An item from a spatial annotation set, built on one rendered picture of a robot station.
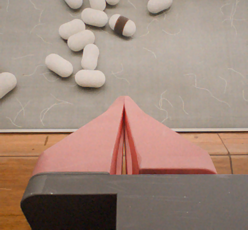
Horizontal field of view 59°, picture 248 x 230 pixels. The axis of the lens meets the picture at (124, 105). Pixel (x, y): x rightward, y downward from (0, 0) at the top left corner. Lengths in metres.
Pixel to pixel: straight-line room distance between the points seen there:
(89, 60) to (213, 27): 0.16
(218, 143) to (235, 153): 0.02
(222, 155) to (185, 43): 0.14
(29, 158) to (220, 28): 0.26
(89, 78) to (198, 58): 0.13
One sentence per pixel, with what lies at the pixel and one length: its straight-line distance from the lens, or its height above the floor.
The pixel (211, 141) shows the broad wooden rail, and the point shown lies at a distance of 0.24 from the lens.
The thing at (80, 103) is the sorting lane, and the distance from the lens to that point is 0.25.
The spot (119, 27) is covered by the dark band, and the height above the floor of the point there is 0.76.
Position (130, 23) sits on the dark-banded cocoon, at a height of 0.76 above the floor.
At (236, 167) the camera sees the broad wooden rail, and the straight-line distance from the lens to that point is 0.24.
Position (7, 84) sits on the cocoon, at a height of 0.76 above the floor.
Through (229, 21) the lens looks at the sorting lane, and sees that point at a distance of 0.32.
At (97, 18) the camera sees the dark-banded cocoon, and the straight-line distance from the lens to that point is 0.27.
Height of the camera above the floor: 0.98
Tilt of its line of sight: 76 degrees down
